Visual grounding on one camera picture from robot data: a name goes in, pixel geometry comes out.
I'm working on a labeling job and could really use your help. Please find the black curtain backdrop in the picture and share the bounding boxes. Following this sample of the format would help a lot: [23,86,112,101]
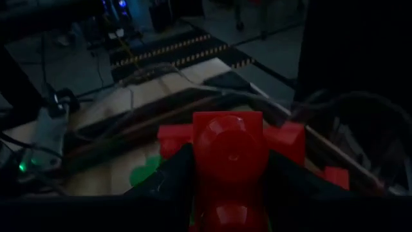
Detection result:
[294,0,412,104]

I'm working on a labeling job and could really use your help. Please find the clear plastic bin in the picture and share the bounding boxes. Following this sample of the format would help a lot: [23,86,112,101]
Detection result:
[61,86,387,197]
[289,92,412,197]

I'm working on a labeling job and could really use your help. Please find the black floor mat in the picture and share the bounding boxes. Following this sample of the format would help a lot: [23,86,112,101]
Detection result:
[109,28,258,81]

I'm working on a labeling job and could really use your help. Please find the large green plastic block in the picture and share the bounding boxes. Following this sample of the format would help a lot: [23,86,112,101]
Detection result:
[129,154,164,188]

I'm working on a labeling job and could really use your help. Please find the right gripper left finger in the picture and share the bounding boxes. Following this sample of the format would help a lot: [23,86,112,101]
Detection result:
[0,144,196,232]

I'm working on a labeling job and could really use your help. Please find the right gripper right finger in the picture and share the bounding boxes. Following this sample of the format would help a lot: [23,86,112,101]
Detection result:
[265,151,412,232]

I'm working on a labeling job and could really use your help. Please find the device with blue lights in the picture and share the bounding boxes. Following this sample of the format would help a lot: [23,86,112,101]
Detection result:
[99,0,133,20]

